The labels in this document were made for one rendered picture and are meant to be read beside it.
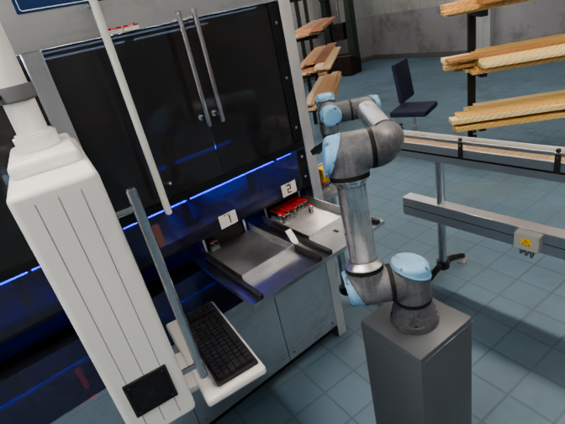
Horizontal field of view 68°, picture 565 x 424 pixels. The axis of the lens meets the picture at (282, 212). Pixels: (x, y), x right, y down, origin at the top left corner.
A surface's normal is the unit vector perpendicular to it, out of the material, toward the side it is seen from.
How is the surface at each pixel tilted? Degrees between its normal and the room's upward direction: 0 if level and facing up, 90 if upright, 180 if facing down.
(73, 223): 90
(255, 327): 90
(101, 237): 90
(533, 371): 0
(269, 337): 90
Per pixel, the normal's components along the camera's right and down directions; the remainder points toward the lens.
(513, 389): -0.20, -0.88
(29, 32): 0.61, 0.24
